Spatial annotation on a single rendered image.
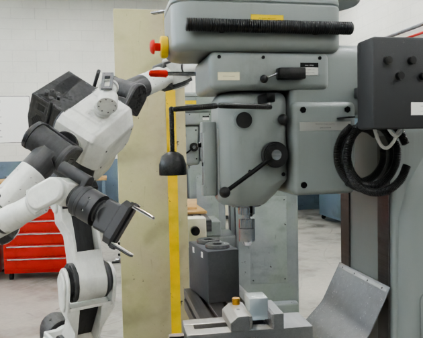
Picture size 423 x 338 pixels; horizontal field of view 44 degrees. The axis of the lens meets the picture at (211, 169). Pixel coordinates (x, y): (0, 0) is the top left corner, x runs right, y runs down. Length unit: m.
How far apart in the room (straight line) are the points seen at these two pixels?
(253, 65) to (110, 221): 0.55
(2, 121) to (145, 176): 7.62
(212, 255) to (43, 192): 0.71
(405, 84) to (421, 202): 0.39
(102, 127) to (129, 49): 1.54
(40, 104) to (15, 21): 9.06
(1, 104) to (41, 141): 9.03
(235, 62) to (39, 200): 0.62
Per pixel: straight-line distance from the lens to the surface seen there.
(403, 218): 1.52
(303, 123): 1.44
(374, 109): 1.24
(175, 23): 1.40
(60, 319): 2.37
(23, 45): 10.73
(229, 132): 1.41
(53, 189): 1.38
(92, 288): 1.94
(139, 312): 3.35
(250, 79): 1.40
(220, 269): 1.88
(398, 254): 1.54
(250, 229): 1.51
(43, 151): 1.62
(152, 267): 3.28
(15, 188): 1.59
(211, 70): 1.38
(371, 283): 1.63
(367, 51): 1.27
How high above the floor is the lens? 1.49
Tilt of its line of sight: 3 degrees down
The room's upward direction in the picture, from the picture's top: 1 degrees counter-clockwise
